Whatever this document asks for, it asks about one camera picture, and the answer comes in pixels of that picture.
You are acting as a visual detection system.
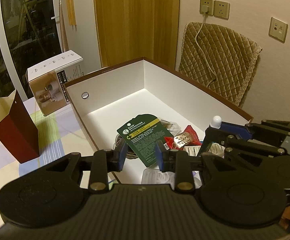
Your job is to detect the white printed product box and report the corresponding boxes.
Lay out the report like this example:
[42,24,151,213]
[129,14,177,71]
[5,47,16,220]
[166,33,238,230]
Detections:
[26,50,83,117]

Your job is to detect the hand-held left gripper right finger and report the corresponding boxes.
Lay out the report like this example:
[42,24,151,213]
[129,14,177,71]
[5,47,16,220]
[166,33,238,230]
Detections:
[154,141,233,193]

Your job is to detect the wall data panel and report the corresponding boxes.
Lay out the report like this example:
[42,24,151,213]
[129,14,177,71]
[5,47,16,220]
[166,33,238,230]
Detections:
[268,17,288,43]

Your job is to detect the brown box with white inside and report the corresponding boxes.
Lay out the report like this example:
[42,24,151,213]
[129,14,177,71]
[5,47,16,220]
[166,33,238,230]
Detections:
[64,57,254,188]

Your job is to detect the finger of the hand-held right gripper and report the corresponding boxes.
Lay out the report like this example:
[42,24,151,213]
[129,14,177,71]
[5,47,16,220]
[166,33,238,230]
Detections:
[220,119,290,141]
[202,126,286,162]

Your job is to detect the checkered tablecloth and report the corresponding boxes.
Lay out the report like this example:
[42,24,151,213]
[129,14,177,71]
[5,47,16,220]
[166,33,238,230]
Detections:
[0,96,116,233]

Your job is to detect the empty wall socket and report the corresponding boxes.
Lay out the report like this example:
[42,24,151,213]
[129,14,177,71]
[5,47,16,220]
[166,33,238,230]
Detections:
[214,0,230,20]

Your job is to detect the white roll-on bottle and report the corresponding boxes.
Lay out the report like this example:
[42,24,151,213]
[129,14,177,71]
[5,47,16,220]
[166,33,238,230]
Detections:
[209,115,223,130]

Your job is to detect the wooden door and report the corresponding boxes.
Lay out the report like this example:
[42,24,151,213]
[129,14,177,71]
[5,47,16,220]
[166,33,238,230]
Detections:
[92,0,181,69]

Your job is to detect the red sachet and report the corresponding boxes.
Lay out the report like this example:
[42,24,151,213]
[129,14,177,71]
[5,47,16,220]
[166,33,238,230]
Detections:
[164,125,202,152]

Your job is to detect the red paper box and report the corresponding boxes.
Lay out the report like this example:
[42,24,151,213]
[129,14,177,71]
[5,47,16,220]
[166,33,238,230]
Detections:
[0,89,40,164]

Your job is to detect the chair with quilted cover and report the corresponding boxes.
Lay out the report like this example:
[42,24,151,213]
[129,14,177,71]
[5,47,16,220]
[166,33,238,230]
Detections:
[177,22,263,109]

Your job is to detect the yellow wooden wall hanging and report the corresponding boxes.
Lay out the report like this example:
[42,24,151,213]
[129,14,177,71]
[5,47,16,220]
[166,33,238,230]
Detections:
[65,0,77,32]

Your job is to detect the dark velvet scrunchie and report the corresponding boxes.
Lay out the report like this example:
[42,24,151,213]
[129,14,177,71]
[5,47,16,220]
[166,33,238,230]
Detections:
[112,134,138,159]

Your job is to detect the glass door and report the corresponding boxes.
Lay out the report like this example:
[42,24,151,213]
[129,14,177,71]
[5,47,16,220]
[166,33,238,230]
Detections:
[0,0,68,100]

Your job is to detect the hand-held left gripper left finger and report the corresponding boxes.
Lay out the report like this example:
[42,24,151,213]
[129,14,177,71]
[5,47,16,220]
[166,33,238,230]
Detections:
[45,142,128,193]

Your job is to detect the white charger cable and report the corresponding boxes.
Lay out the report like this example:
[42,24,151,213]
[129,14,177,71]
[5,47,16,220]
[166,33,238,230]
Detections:
[196,14,217,88]

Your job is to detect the green face mask packet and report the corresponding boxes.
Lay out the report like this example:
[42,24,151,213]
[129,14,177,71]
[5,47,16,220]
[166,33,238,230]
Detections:
[117,114,172,168]

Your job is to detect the wall socket with plug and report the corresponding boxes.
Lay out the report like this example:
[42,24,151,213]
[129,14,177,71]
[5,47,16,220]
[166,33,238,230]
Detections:
[199,0,214,16]

